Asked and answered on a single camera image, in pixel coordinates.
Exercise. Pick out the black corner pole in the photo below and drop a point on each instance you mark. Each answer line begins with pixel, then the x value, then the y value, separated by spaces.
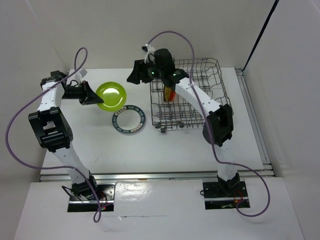
pixel 263 28

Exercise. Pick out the aluminium table edge rail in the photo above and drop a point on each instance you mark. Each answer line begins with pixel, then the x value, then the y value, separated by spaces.
pixel 154 176

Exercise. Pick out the orange plate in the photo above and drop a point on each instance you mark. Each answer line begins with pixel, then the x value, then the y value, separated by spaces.
pixel 171 96

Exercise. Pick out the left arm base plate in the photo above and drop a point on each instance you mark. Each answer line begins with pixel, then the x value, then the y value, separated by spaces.
pixel 81 204

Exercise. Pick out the yellow patterned plate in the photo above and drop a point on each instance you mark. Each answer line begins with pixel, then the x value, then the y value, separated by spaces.
pixel 166 94

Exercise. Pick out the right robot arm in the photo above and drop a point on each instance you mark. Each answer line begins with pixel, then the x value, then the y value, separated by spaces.
pixel 158 64

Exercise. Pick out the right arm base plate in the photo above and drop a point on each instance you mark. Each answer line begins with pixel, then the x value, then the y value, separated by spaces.
pixel 216 199

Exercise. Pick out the white plate teal rim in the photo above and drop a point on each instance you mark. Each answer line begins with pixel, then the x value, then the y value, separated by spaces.
pixel 129 120

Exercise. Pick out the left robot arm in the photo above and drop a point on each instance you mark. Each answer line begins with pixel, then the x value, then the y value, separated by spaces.
pixel 54 133

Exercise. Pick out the right side aluminium rail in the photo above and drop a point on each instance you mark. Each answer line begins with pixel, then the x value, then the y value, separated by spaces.
pixel 267 165

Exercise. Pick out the green plate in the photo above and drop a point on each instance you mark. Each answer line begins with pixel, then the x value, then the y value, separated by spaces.
pixel 113 96

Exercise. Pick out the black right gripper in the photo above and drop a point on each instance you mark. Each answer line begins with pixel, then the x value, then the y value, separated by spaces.
pixel 140 65

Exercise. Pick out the grey wire dish rack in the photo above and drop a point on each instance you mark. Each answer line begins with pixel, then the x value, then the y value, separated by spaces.
pixel 207 91

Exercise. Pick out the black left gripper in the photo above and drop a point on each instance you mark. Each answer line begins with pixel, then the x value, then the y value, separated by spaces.
pixel 88 96

